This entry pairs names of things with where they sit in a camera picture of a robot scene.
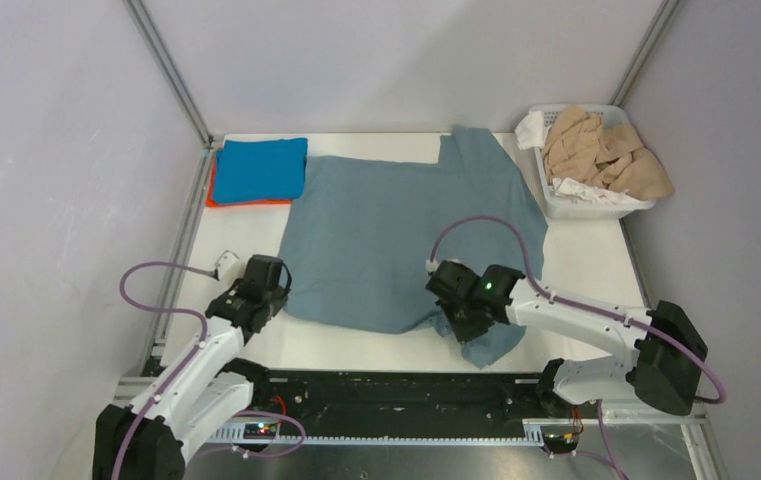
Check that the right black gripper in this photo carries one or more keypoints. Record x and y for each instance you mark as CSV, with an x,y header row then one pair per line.
x,y
463,335

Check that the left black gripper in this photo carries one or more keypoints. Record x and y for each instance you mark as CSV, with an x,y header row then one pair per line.
x,y
280,297

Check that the grey-blue t-shirt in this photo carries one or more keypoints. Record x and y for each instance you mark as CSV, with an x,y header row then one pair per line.
x,y
358,239

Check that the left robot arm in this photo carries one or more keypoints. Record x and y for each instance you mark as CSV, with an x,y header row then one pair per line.
x,y
157,434

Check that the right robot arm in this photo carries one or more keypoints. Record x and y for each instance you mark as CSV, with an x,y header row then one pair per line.
x,y
655,356

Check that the folded orange t-shirt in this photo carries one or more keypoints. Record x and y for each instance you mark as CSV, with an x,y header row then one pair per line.
x,y
210,202

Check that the folded blue t-shirt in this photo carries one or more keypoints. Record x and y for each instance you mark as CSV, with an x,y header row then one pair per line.
x,y
258,170

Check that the white laundry basket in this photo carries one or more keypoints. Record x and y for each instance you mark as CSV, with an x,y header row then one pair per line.
x,y
558,209

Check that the left controller board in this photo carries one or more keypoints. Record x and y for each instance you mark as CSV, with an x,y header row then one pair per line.
x,y
260,431

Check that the controller board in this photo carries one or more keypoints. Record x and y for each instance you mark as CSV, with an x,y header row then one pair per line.
x,y
560,444
260,431

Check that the right controller board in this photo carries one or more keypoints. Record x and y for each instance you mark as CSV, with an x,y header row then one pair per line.
x,y
560,444

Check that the beige crumpled t-shirt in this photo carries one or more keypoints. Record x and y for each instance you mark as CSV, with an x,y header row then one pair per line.
x,y
579,149

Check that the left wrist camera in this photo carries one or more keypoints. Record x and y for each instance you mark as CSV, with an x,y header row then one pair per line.
x,y
228,267

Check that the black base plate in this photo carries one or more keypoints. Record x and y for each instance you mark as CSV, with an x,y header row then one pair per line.
x,y
405,406

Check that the left corner aluminium post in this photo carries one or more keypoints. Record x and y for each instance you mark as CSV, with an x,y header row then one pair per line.
x,y
160,53

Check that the corner aluminium post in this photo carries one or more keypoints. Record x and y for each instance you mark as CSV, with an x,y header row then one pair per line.
x,y
661,22
160,53

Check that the right corner aluminium post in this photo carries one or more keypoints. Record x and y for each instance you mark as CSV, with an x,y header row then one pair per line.
x,y
661,22

